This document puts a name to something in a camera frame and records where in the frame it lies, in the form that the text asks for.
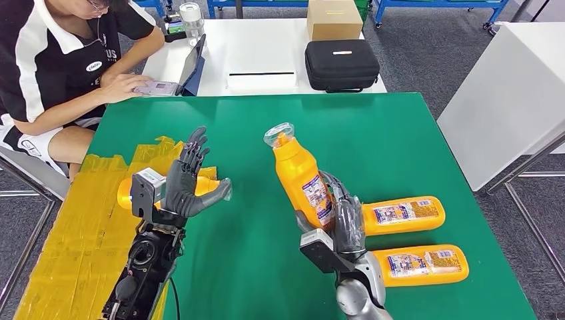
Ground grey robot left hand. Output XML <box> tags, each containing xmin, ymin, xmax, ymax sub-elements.
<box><xmin>161</xmin><ymin>126</ymin><xmax>233</xmax><ymax>219</ymax></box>

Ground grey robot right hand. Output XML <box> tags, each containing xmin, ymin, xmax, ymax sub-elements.
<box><xmin>294</xmin><ymin>171</ymin><xmax>367</xmax><ymax>261</ymax></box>

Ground person's right hand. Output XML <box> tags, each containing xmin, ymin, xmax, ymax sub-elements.
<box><xmin>97</xmin><ymin>73</ymin><xmax>153</xmax><ymax>105</ymax></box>

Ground orange bottle with clear cap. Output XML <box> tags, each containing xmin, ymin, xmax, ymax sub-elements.
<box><xmin>117</xmin><ymin>167</ymin><xmax>224</xmax><ymax>211</ymax></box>
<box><xmin>370</xmin><ymin>244</ymin><xmax>470</xmax><ymax>289</ymax></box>
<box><xmin>263</xmin><ymin>123</ymin><xmax>336</xmax><ymax>231</ymax></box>
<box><xmin>360</xmin><ymin>196</ymin><xmax>446</xmax><ymax>237</ymax></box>

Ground pale purple handheld device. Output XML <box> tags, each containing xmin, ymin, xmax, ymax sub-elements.
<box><xmin>132</xmin><ymin>80</ymin><xmax>180</xmax><ymax>97</ymax></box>

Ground tablet in blue case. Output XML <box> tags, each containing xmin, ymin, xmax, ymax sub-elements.
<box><xmin>175</xmin><ymin>33</ymin><xmax>207</xmax><ymax>97</ymax></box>

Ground person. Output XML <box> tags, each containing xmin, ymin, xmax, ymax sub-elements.
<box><xmin>0</xmin><ymin>0</ymin><xmax>167</xmax><ymax>175</ymax></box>

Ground small black green device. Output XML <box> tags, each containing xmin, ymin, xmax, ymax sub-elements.
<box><xmin>164</xmin><ymin>15</ymin><xmax>189</xmax><ymax>43</ymax></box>

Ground clear water jar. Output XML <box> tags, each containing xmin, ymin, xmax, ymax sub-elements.
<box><xmin>179</xmin><ymin>2</ymin><xmax>206</xmax><ymax>45</ymax></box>

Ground yellow tape patch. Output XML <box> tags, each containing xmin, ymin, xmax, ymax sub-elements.
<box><xmin>14</xmin><ymin>135</ymin><xmax>219</xmax><ymax>320</ymax></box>

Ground blue metal rack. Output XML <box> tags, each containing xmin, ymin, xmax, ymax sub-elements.
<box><xmin>206</xmin><ymin>0</ymin><xmax>310</xmax><ymax>19</ymax></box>

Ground white desk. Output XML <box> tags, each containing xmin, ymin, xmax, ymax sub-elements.
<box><xmin>141</xmin><ymin>17</ymin><xmax>388</xmax><ymax>97</ymax></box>

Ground black zipped carrying case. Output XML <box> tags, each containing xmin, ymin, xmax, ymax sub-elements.
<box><xmin>304</xmin><ymin>39</ymin><xmax>381</xmax><ymax>94</ymax></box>

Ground brown cardboard box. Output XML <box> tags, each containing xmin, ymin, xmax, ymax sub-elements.
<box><xmin>306</xmin><ymin>0</ymin><xmax>364</xmax><ymax>42</ymax></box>

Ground green crate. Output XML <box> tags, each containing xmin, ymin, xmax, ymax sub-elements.
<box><xmin>355</xmin><ymin>0</ymin><xmax>374</xmax><ymax>22</ymax></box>

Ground blue wheeled cart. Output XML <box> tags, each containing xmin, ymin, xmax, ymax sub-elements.
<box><xmin>372</xmin><ymin>0</ymin><xmax>510</xmax><ymax>31</ymax></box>

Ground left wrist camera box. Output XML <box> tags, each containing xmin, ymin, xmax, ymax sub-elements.
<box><xmin>130</xmin><ymin>167</ymin><xmax>168</xmax><ymax>222</ymax></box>

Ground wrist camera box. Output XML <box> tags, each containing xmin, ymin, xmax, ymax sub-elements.
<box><xmin>130</xmin><ymin>167</ymin><xmax>168</xmax><ymax>222</ymax></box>
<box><xmin>299</xmin><ymin>228</ymin><xmax>356</xmax><ymax>275</ymax></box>

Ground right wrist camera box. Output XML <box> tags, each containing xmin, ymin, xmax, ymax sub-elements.
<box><xmin>299</xmin><ymin>228</ymin><xmax>356</xmax><ymax>275</ymax></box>

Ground blue metal frame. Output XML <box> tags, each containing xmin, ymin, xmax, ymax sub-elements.
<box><xmin>132</xmin><ymin>0</ymin><xmax>168</xmax><ymax>17</ymax></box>

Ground silver metal table frame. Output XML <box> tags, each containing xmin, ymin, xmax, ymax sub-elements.
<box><xmin>485</xmin><ymin>134</ymin><xmax>565</xmax><ymax>283</ymax></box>

